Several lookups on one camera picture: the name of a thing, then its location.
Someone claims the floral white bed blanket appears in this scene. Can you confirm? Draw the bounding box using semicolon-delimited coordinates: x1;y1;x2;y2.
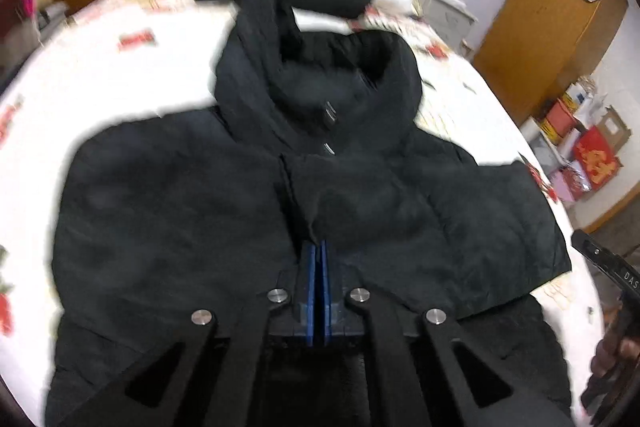
0;0;608;427

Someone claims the person's right hand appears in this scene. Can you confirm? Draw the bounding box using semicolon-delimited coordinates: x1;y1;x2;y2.
582;334;640;410

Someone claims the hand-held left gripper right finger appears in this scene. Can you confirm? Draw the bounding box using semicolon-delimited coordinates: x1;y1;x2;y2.
320;239;576;427

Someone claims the pink red cloth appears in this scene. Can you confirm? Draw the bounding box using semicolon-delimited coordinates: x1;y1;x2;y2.
0;0;40;58

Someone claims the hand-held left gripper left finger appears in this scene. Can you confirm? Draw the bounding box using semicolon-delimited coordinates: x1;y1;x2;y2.
82;239;321;427

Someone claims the wooden wardrobe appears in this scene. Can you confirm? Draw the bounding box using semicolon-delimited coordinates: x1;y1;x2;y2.
472;0;628;125

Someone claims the red gift box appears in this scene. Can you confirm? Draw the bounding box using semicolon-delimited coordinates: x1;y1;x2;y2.
574;126;623;190

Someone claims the grey drawer cabinet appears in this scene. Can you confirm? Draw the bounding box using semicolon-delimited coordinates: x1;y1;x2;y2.
412;0;476;52

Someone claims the red yellow box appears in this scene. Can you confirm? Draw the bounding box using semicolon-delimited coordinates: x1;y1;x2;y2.
542;99;577;144

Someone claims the black hooded puffer jacket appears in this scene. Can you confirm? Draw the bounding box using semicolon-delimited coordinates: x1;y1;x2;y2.
44;0;573;427

